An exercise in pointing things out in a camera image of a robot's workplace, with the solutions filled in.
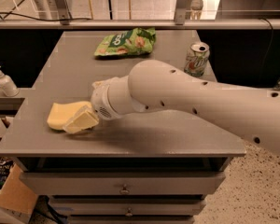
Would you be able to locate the yellow sponge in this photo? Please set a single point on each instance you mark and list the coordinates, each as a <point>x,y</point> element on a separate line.
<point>61,113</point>

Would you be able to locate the cardboard box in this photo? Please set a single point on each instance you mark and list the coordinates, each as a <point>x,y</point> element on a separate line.
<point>16,196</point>

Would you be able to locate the green chip bag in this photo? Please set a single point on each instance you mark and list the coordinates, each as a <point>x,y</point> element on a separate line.
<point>137,41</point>

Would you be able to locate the grey drawer cabinet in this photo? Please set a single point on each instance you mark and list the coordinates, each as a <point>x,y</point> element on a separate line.
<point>168,160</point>

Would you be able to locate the grey metal railing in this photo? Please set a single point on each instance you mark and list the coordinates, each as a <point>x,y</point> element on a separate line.
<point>119,14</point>

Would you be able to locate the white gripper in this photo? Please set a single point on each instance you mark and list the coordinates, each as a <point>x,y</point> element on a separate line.
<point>100,101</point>

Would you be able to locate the white pump bottle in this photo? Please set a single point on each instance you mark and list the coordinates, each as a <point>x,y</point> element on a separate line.
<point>7,85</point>

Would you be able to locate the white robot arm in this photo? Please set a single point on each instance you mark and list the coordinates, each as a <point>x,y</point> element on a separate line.
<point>250,113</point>

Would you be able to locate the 7up soda can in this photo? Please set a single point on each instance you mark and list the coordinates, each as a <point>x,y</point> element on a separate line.
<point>196,59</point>

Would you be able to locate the drawer knob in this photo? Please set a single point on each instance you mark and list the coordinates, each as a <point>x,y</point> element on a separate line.
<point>129,212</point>
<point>124,190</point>

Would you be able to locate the top drawer knob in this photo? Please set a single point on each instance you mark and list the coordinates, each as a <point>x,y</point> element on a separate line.
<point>124,190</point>

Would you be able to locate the lower drawer knob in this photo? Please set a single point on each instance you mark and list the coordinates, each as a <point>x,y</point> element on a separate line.
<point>129,212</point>

